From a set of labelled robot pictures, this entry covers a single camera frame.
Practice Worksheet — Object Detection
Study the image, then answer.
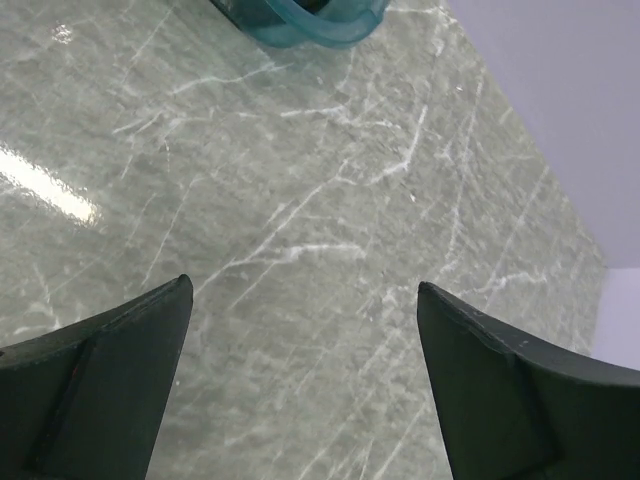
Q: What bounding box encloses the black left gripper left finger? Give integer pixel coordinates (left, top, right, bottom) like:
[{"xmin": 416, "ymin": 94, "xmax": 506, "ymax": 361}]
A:
[{"xmin": 1, "ymin": 275, "xmax": 193, "ymax": 479}]

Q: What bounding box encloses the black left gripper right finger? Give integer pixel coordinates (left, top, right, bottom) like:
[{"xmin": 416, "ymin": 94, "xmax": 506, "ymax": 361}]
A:
[{"xmin": 417, "ymin": 282, "xmax": 639, "ymax": 479}]

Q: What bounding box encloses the teal plastic basin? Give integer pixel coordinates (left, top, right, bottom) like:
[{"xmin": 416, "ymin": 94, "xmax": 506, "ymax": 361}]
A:
[{"xmin": 213, "ymin": 0, "xmax": 389, "ymax": 49}]

